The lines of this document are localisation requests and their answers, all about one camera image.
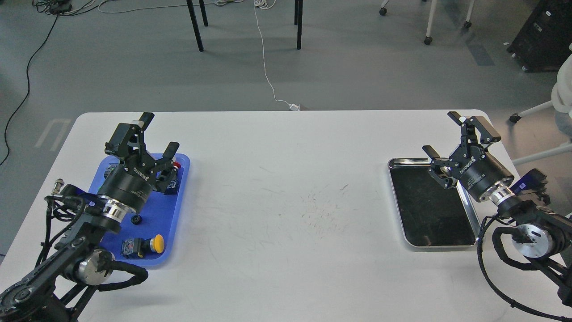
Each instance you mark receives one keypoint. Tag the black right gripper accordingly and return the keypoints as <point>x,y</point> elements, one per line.
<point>471,164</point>

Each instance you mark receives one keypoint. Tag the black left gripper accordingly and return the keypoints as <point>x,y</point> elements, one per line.
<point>133,181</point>

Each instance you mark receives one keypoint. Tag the small black gear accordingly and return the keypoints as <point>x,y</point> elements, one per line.
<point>136,219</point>

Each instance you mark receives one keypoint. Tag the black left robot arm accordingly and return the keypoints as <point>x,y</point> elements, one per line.
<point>72,265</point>

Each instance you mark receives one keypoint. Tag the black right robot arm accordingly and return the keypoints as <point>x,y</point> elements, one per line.
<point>530,234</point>

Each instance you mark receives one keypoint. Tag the silver metal tray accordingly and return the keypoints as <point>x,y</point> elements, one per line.
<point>432,217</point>

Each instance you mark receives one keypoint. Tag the blue plastic tray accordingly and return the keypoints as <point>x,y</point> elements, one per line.
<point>159,216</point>

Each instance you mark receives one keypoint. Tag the black equipment case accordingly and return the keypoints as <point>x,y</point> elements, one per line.
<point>542,44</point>

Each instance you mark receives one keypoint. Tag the red push button switch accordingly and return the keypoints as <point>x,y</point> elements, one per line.
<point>167,181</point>

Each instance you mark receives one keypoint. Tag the yellow push button switch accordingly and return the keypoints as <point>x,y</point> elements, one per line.
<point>137,247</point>

